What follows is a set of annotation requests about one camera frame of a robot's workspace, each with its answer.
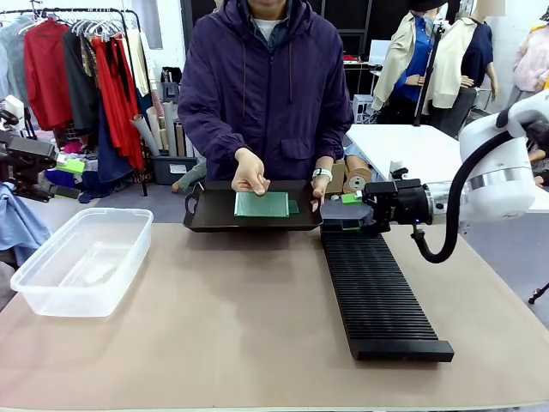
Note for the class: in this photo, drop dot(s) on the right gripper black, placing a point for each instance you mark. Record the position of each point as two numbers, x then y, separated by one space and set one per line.
405 201

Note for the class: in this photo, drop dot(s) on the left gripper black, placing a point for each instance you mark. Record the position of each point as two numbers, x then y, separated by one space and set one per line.
25 163

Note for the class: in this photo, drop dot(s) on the black plastic tray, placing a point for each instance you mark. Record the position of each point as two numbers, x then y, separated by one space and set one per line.
214 214

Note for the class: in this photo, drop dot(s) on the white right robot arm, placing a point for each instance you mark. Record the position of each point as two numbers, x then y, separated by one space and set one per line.
493 193

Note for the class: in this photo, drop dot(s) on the person's right forearm purple sleeve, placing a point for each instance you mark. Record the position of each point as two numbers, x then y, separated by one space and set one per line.
210 129

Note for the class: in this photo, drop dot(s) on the person's left forearm purple sleeve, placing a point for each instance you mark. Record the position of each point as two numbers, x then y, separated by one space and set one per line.
336 137

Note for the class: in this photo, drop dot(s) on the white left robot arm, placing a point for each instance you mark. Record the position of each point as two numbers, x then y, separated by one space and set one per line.
13 103

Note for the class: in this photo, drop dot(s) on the person's left hand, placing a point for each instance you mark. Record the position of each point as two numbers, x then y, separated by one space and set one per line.
319 189

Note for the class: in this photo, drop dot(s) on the person's right hand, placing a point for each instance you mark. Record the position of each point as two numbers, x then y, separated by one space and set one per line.
249 171

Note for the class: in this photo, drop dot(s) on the pink fabric pile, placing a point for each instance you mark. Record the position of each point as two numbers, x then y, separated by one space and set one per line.
73 148

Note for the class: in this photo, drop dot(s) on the brown cardboard box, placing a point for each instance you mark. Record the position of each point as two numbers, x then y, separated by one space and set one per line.
338 176

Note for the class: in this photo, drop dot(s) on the brown cardboard roll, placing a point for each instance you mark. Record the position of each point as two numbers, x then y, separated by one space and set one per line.
358 167

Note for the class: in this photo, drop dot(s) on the navy hanging garment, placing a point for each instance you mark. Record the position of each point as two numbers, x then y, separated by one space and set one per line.
113 150

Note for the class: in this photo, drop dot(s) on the white wristband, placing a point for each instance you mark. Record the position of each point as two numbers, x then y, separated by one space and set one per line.
322 173

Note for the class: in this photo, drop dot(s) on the light blue shirt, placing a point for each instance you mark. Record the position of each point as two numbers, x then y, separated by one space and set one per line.
21 223

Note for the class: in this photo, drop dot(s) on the clear plastic storage box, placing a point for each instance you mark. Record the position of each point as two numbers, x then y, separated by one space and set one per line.
86 257

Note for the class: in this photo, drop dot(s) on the white work table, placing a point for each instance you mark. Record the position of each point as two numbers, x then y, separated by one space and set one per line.
407 146

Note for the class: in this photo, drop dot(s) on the black slotted PCB rack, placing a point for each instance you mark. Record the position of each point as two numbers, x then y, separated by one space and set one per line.
381 292

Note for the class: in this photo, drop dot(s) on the cream paper roll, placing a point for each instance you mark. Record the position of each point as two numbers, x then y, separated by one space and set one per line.
143 133

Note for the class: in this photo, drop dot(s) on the black hanging garment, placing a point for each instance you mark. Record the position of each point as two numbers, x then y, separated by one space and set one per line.
81 86

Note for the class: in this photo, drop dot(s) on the grey storage bin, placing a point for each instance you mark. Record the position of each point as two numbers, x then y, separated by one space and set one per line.
165 169

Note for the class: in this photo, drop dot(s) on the red hanging dress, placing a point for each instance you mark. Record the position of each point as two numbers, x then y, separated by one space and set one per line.
116 94

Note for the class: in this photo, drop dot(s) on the white paper roll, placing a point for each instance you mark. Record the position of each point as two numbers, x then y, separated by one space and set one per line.
155 124

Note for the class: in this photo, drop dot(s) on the white plastic crate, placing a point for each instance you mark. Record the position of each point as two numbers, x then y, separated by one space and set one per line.
362 109

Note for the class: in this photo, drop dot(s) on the red hanging jacket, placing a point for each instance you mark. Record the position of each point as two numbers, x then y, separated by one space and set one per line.
47 73

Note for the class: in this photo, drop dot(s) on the brown cardboard tube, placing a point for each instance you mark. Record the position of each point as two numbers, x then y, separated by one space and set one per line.
180 139

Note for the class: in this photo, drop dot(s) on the cream hanging garment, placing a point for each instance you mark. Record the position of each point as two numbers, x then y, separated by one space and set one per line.
139 64

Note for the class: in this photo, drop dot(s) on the light grey hanging garment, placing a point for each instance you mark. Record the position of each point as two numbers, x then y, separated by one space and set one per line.
13 56

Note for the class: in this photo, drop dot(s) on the black chair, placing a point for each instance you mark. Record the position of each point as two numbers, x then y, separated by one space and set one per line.
461 111

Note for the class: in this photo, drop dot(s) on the person torso purple jacket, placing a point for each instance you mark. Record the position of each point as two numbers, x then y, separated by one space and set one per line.
266 86

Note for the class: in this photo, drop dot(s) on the black tripod pole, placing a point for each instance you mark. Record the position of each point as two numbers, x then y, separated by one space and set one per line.
431 68

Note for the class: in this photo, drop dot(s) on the white rectangular panel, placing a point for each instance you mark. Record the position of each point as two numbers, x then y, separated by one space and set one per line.
379 51

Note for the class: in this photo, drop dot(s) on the black metal clothes rack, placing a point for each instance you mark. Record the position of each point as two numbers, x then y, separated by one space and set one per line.
128 26

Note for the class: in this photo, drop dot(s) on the mannequin beige jacket blue shirt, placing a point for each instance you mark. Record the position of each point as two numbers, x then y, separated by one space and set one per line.
405 43

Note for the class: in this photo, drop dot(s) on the black tripod leg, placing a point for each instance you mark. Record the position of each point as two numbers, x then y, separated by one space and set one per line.
539 292

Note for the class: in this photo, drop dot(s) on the mannequin cream and navy top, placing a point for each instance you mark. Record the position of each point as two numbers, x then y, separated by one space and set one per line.
480 51

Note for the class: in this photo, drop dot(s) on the mannequin pink top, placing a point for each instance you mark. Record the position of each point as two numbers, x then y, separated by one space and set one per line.
534 60

